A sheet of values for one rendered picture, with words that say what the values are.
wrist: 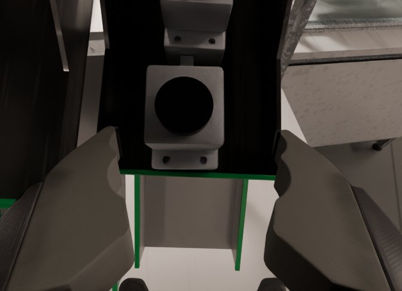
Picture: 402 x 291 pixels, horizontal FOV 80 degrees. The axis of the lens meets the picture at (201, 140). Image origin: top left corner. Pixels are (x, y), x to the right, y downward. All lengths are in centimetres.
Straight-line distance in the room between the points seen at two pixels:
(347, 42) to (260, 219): 75
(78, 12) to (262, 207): 47
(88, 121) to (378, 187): 178
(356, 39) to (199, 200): 90
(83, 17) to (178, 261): 42
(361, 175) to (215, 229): 158
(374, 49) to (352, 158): 97
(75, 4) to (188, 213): 26
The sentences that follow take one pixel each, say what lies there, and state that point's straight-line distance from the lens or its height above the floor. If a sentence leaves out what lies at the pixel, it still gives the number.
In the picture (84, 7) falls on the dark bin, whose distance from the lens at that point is 22.
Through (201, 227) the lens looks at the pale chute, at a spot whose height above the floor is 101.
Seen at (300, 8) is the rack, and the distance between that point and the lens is 25.
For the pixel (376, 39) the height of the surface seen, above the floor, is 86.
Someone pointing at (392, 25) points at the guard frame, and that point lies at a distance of 125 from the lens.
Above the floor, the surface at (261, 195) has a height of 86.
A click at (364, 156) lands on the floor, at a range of 197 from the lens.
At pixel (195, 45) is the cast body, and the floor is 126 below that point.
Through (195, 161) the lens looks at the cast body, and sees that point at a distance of 16.
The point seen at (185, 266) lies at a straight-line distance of 50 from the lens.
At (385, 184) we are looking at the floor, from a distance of 194.
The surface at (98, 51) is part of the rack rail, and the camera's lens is 24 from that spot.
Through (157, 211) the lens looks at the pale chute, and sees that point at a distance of 35.
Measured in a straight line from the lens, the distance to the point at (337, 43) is 104.
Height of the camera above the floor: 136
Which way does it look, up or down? 57 degrees down
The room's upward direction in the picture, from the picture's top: 6 degrees clockwise
